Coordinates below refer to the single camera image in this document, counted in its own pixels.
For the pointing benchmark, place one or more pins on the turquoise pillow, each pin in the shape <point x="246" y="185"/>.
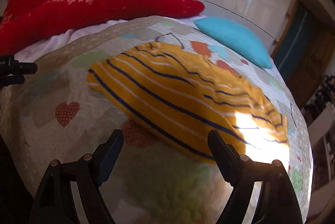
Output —
<point x="236" y="37"/>

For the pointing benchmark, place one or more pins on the yellow striped knit garment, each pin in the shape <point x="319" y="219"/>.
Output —
<point x="181" y="96"/>

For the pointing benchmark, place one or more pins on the heart patterned quilt bedspread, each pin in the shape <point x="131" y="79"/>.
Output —
<point x="56" y="115"/>

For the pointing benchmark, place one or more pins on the brown wooden door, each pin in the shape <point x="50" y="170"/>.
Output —
<point x="309" y="72"/>

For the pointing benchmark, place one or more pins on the teal curtain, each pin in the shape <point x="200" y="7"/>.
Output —
<point x="292" y="46"/>

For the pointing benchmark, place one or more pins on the shoe rack shelf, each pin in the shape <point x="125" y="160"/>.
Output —
<point x="319" y="116"/>

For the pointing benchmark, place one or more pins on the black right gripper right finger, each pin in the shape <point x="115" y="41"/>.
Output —
<point x="277" y="202"/>

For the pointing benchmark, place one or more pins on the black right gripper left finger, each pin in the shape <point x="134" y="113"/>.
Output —
<point x="54" y="201"/>

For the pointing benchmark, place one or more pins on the white bed sheet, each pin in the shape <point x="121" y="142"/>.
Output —
<point x="115" y="36"/>

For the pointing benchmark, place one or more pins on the red snowflake long pillow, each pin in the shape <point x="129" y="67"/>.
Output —
<point x="25" y="22"/>

